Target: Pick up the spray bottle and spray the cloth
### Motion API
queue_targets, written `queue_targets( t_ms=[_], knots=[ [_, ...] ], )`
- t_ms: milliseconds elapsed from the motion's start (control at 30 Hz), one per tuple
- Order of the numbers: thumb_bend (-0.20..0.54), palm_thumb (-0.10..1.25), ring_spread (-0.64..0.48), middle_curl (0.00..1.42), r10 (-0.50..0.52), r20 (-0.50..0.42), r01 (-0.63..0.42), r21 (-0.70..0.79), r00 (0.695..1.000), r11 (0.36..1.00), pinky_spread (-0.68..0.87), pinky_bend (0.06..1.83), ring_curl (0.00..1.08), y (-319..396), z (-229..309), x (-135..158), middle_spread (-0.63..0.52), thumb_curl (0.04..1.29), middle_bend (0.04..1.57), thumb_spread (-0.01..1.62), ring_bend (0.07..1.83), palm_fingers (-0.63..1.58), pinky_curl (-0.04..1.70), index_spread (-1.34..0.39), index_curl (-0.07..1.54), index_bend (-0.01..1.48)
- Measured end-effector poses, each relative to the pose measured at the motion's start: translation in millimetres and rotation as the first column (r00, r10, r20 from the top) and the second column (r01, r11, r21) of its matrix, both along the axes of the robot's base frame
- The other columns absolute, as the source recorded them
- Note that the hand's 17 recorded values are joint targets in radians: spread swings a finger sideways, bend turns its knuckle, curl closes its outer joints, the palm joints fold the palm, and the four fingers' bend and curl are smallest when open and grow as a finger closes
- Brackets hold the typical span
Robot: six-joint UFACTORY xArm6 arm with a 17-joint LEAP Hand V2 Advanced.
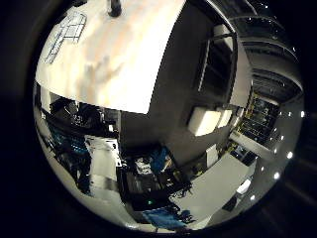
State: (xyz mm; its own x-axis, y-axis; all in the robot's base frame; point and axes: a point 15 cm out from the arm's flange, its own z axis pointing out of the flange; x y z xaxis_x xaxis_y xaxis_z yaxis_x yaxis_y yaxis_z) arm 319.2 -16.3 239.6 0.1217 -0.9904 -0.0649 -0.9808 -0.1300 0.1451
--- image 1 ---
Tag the black framed shelf unit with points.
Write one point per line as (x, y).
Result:
(216, 66)

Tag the small white box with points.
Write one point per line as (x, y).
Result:
(225, 118)

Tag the yellow framed machine shelf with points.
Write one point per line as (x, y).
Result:
(261, 120)

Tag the blue storage crate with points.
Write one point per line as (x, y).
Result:
(71, 140)

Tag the blue checked cloth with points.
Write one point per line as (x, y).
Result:
(67, 31)

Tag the large white box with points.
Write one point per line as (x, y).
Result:
(204, 121)

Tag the white desk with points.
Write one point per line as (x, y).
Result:
(214, 188)

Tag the black equipment rack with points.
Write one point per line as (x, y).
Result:
(148, 185)

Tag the blue fabric sheet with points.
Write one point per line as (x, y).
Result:
(163, 218)

